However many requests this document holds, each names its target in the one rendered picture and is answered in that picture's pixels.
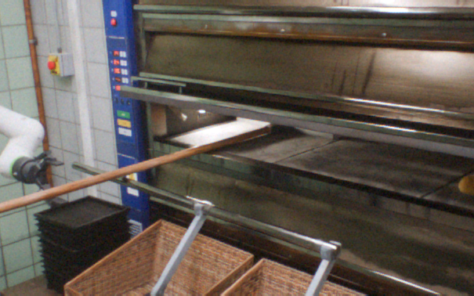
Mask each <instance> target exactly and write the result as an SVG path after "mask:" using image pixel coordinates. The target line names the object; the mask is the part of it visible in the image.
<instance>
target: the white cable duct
mask: <svg viewBox="0 0 474 296"><path fill-rule="evenodd" d="M67 6H68V14H69V21H70V29H71V42H72V49H73V57H74V71H75V78H76V86H77V94H78V107H79V114H80V122H81V135H82V142H83V150H84V158H85V164H86V165H89V166H92V167H94V166H93V159H92V144H91V137H90V129H89V116H88V107H87V100H86V92H85V79H84V71H83V63H82V54H81V41H80V33H79V26H78V11H77V4H76V0H67ZM88 193H89V195H91V196H94V197H97V195H96V185H94V186H90V187H88Z"/></svg>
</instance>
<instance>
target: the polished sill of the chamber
mask: <svg viewBox="0 0 474 296"><path fill-rule="evenodd" d="M193 147H195V145H192V144H188V143H182V142H178V141H175V140H171V139H159V140H156V141H154V150H157V151H160V152H163V153H169V154H171V153H176V152H179V151H182V150H187V149H189V148H193ZM187 158H188V159H191V160H194V161H200V162H203V163H206V164H212V165H215V166H219V167H221V168H227V169H230V170H234V171H239V172H243V173H246V174H249V175H254V176H258V177H261V178H264V179H270V180H273V181H277V182H282V183H285V184H288V185H292V186H297V187H301V188H304V189H308V190H313V191H316V192H319V193H325V194H328V195H332V196H335V197H341V198H344V199H347V200H352V201H356V202H359V203H362V204H369V205H372V206H375V207H378V208H384V209H387V210H390V211H396V212H399V213H403V214H406V215H411V216H414V217H418V218H423V219H427V221H430V222H436V223H439V224H443V225H446V226H452V227H455V228H459V229H464V230H468V231H470V232H474V211H473V210H470V209H466V208H460V206H457V205H453V204H447V203H443V202H439V201H435V200H429V199H425V198H421V197H416V196H412V195H408V194H405V193H398V192H395V191H392V190H385V189H382V188H378V187H374V186H368V185H364V184H360V183H357V182H350V181H347V180H343V179H337V178H333V177H330V176H326V175H320V174H317V173H313V172H309V171H303V170H299V169H296V168H289V167H286V166H283V165H279V164H273V163H270V162H265V161H260V160H256V159H252V158H249V157H242V156H239V155H236V154H231V153H226V152H222V151H218V150H210V151H207V152H204V153H199V154H197V155H194V156H191V157H187Z"/></svg>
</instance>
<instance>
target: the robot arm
mask: <svg viewBox="0 0 474 296"><path fill-rule="evenodd" d="M0 134H1V135H4V136H6V137H8V138H9V142H8V144H7V146H6V148H5V149H4V150H3V152H2V154H1V156H0V174H1V175H2V176H3V177H5V178H7V179H16V180H18V181H20V182H23V183H26V184H36V185H38V186H39V191H38V192H40V191H43V190H48V189H51V187H50V183H49V181H48V178H47V169H48V168H49V167H48V166H49V164H51V165H54V166H60V165H64V162H62V161H58V160H57V159H56V157H54V156H52V155H51V153H52V151H51V150H47V151H44V152H43V153H41V154H40V155H38V156H36V157H34V154H35V152H36V150H37V149H38V147H39V145H40V144H41V142H42V140H43V139H44V136H45V130H44V128H43V126H42V124H41V123H40V122H38V121H36V120H34V119H32V118H29V117H25V116H23V115H20V114H17V113H15V112H13V111H11V110H8V109H6V108H5V107H3V106H0ZM33 157H34V158H33ZM42 159H44V161H43V162H42V163H40V162H41V161H42ZM46 183H47V184H46ZM45 202H46V203H47V205H49V206H50V208H54V207H57V206H58V205H64V204H69V202H68V200H64V199H63V198H60V197H53V198H50V199H47V200H45Z"/></svg>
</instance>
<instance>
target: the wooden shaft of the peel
mask: <svg viewBox="0 0 474 296"><path fill-rule="evenodd" d="M269 132H270V130H269V128H268V127H267V126H266V127H263V128H258V129H255V130H252V131H249V132H244V133H241V134H239V135H234V136H231V137H228V138H225V139H220V140H217V141H214V142H211V143H206V144H204V145H200V146H195V147H193V148H189V149H187V150H182V151H179V152H176V153H171V154H169V155H165V156H163V157H158V158H154V159H152V160H148V161H144V162H141V163H138V164H134V165H130V166H128V167H124V168H119V169H117V170H113V171H109V172H106V173H103V174H99V175H94V176H92V177H88V178H86V179H81V180H78V181H75V182H70V183H68V184H64V185H62V186H57V187H53V188H51V189H48V190H43V191H40V192H37V193H32V194H28V195H26V196H22V197H17V198H15V199H12V200H7V201H4V202H2V203H1V204H0V214H2V213H5V212H7V211H12V210H15V209H18V208H20V207H23V206H26V205H29V204H34V203H37V202H39V201H43V200H47V199H50V198H53V197H58V196H60V195H63V194H66V193H70V192H74V191H76V190H81V189H84V188H86V187H90V186H94V185H97V184H100V183H102V182H108V181H110V180H113V179H118V178H120V177H124V176H126V175H131V174H134V173H137V172H140V171H144V170H147V169H150V168H155V167H157V166H160V165H163V164H167V163H171V162H173V161H178V160H181V159H183V158H187V157H191V156H194V155H197V154H199V153H204V152H207V151H210V150H214V149H218V148H220V147H223V146H228V145H230V144H234V143H238V142H241V141H244V140H246V139H251V138H254V137H257V136H260V135H265V134H267V133H269Z"/></svg>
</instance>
